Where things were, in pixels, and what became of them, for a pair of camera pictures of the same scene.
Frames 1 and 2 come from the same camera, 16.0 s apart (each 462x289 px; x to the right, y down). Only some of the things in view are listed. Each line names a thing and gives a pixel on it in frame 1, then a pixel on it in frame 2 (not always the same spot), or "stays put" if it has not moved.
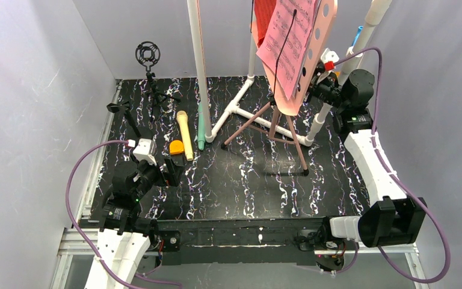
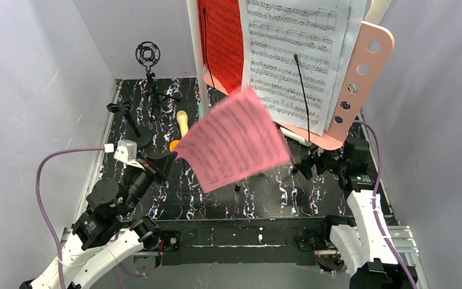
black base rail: (277, 241) stays put
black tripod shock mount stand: (147, 52) stays put
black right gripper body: (316, 87) to (323, 162)
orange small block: (176, 147) stays put
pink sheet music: (287, 41) to (239, 141)
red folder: (263, 9) to (222, 41)
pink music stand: (326, 14) to (372, 53)
